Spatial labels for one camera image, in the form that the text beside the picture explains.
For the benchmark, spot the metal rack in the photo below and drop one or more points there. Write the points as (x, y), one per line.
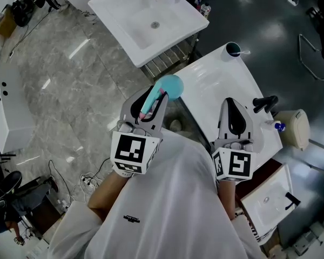
(172, 55)

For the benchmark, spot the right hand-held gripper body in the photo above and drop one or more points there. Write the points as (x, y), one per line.
(226, 171)

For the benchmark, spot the white rounded sink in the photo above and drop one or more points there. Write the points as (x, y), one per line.
(210, 90)

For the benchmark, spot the white toothbrush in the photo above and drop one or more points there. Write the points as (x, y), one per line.
(244, 52)

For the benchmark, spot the black backpack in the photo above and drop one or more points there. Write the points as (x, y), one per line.
(21, 9)

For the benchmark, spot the beige lidded bin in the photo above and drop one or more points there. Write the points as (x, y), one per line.
(293, 129)

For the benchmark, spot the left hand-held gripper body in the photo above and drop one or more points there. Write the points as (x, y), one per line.
(116, 160)

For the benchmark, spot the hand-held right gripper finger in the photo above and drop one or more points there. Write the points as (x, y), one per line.
(224, 123)
(248, 128)

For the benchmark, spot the white wristband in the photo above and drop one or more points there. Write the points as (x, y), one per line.
(122, 173)

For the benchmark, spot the small white sink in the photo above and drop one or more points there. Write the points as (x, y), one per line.
(267, 201)

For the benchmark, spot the metal tube frame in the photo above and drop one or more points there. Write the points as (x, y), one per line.
(313, 61)

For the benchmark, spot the white shirt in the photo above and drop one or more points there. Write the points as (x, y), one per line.
(164, 212)

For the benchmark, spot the white cup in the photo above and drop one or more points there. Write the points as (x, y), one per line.
(233, 48)

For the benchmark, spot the white counter with black holes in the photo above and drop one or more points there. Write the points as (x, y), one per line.
(8, 117)

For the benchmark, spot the cardboard box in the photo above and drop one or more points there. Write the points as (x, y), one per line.
(5, 23)

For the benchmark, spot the small black faucet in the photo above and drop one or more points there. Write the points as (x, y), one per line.
(292, 200)

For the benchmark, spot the person's shoe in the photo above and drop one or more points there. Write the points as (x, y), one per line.
(175, 125)

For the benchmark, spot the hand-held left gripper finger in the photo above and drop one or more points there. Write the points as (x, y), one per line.
(160, 117)
(127, 109)

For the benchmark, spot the person's left forearm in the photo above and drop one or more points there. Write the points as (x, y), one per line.
(108, 196)

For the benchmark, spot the person's right forearm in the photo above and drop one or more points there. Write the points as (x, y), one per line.
(226, 198)

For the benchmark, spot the white power strip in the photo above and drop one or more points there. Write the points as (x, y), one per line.
(87, 181)

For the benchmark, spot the small bottle with blue cap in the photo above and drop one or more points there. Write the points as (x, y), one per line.
(276, 126)

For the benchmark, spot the white square sink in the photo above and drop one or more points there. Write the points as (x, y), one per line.
(140, 23)

